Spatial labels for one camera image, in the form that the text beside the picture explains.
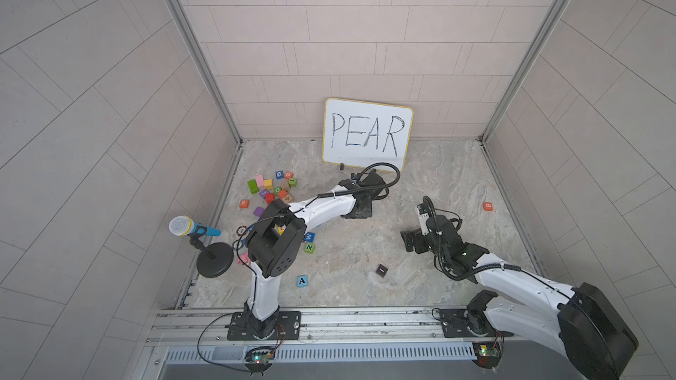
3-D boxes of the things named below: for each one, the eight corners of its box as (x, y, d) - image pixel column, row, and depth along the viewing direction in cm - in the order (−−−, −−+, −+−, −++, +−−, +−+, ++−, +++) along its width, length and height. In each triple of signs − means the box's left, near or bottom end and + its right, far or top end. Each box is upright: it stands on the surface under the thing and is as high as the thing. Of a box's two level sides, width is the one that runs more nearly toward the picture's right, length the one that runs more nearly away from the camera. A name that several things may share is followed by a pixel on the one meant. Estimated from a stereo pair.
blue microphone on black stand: (215, 281, 80) (174, 251, 61) (205, 258, 84) (163, 224, 65) (239, 264, 83) (207, 231, 64) (227, 243, 87) (194, 207, 69)
